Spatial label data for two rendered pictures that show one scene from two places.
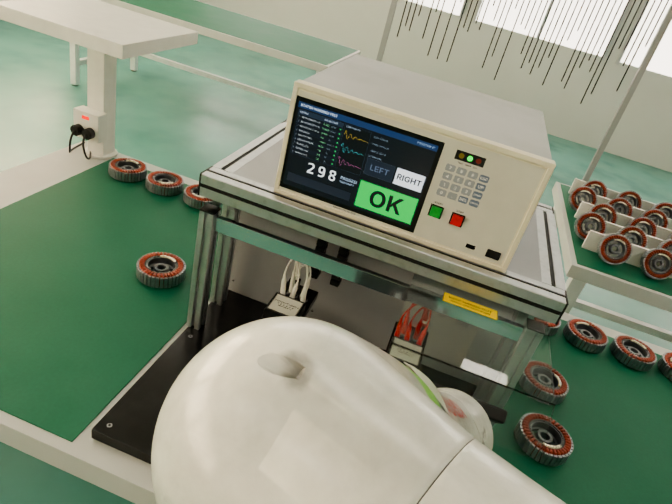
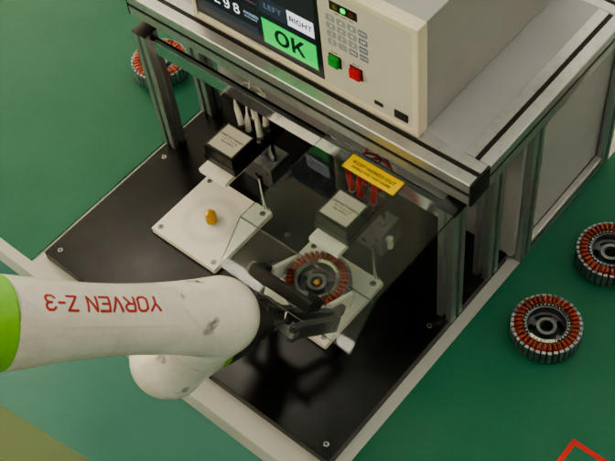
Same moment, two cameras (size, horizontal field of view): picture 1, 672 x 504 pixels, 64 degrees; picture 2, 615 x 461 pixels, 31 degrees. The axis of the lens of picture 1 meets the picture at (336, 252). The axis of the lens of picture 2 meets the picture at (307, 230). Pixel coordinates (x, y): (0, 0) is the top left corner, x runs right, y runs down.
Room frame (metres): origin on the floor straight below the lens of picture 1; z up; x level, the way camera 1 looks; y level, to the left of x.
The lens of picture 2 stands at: (-0.08, -0.77, 2.30)
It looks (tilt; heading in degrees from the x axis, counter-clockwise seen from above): 53 degrees down; 37
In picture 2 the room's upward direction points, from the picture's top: 8 degrees counter-clockwise
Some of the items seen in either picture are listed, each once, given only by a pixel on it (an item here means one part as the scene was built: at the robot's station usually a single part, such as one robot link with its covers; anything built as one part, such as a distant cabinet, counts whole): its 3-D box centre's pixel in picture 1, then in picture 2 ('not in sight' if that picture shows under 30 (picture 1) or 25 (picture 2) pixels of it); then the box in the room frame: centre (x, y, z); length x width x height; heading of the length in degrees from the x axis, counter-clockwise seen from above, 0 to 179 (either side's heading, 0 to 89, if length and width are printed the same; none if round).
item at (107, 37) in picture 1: (102, 101); not in sight; (1.45, 0.76, 0.98); 0.37 x 0.35 x 0.46; 81
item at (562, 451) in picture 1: (543, 438); (545, 327); (0.83, -0.51, 0.77); 0.11 x 0.11 x 0.04
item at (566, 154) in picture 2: not in sight; (567, 144); (1.08, -0.43, 0.91); 0.28 x 0.03 x 0.32; 171
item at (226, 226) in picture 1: (362, 276); (287, 121); (0.83, -0.06, 1.03); 0.62 x 0.01 x 0.03; 81
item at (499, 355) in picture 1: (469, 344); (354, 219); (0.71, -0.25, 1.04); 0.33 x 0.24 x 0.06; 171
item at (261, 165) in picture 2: not in sight; (265, 162); (0.89, 0.05, 0.80); 0.08 x 0.05 x 0.06; 81
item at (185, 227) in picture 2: not in sight; (211, 222); (0.75, 0.08, 0.78); 0.15 x 0.15 x 0.01; 81
